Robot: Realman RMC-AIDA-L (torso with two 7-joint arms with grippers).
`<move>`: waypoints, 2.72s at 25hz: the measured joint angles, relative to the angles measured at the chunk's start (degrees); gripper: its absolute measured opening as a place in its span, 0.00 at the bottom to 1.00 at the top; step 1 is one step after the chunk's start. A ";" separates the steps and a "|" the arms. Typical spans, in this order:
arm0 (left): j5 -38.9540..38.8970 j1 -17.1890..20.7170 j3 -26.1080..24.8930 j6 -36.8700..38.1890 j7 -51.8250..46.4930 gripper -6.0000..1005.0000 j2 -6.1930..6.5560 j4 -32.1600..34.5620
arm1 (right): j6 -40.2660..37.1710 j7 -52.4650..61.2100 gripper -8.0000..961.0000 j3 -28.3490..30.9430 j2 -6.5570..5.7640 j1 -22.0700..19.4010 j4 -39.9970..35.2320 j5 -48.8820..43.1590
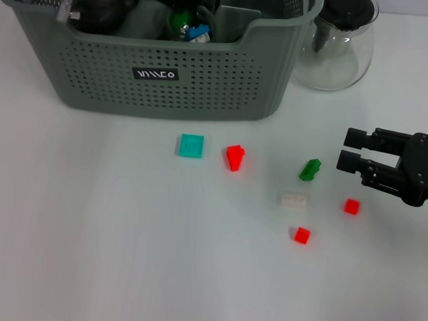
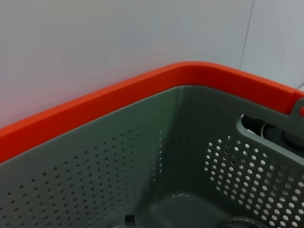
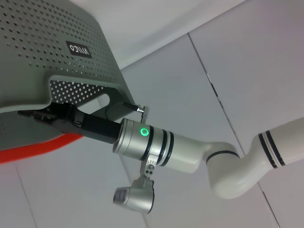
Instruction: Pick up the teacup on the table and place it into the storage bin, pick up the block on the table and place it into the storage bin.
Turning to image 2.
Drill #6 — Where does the grey perforated storage basket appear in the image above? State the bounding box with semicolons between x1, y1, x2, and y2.
0;85;304;228

